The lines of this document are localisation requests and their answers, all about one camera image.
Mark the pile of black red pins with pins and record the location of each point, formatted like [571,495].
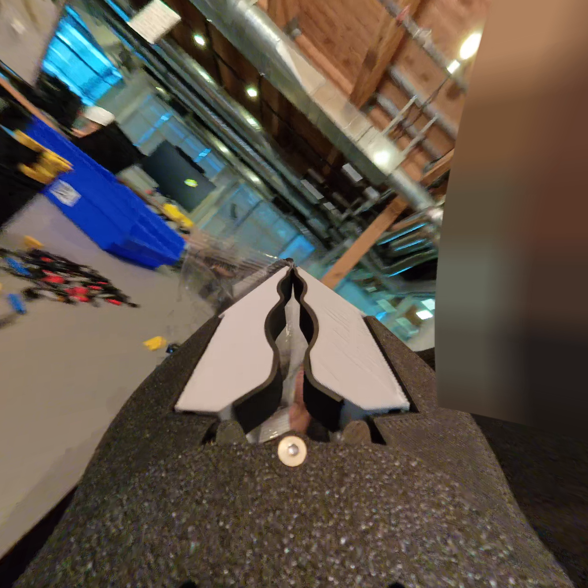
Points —
[78,285]

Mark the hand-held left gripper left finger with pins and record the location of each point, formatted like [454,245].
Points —
[229,363]

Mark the small yellow perforated brick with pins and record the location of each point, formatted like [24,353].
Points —
[155,343]

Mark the hanging white sign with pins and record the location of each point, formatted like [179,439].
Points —
[154,20]

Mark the blue plastic bin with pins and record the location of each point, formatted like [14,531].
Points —
[115,216]

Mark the metal ventilation duct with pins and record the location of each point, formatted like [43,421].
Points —
[285,59]

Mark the wooden support post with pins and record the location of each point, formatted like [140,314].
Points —
[367,241]

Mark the yellow box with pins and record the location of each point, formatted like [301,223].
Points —
[177,215]

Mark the computer monitor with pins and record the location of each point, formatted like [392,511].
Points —
[174,170]

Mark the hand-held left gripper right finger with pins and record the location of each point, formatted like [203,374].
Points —
[353,358]

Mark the clear plastic parts bag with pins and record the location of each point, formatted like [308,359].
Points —
[220,271]

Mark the pile of yellow building pieces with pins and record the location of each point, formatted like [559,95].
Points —
[16,303]

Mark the black brick tower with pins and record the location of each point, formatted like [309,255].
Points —
[13,183]

